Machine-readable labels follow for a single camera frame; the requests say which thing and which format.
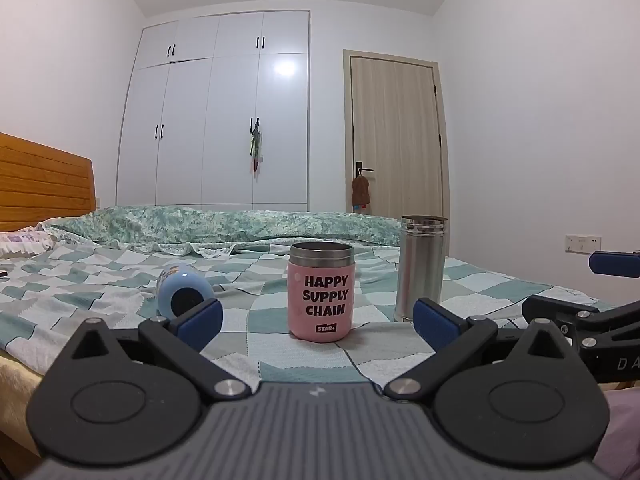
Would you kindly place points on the person's pink clothing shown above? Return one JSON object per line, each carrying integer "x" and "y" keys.
{"x": 622, "y": 435}

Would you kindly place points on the wooden headboard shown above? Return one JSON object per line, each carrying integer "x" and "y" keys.
{"x": 40, "y": 185}

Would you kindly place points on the brown hanging pouch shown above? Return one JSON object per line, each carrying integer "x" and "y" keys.
{"x": 361, "y": 192}

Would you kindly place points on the stainless steel tumbler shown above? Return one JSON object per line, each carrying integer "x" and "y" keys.
{"x": 420, "y": 270}

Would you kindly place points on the pink printed cup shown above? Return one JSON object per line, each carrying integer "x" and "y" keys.
{"x": 320, "y": 285}

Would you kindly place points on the white wall socket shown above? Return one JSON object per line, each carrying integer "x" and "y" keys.
{"x": 582, "y": 243}

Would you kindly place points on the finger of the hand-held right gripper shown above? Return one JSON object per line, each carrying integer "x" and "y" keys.
{"x": 617, "y": 264}
{"x": 550, "y": 307}

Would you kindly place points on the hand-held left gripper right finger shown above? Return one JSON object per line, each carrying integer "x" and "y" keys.
{"x": 434, "y": 321}

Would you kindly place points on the light wooden door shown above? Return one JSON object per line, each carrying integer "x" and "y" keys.
{"x": 395, "y": 135}

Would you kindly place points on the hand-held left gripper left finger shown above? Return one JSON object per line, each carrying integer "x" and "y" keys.
{"x": 202, "y": 321}

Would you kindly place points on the floral pillow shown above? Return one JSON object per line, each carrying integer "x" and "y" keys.
{"x": 25, "y": 239}

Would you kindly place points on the green checkered bed sheet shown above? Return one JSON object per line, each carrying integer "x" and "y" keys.
{"x": 100, "y": 285}

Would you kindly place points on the green floral quilt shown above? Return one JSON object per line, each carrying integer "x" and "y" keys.
{"x": 200, "y": 222}

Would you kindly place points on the white wardrobe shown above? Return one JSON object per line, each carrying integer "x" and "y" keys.
{"x": 210, "y": 110}

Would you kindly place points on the beige mattress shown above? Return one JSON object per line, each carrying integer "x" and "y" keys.
{"x": 17, "y": 400}

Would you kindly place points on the light blue cup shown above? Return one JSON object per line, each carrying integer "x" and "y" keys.
{"x": 179, "y": 284}

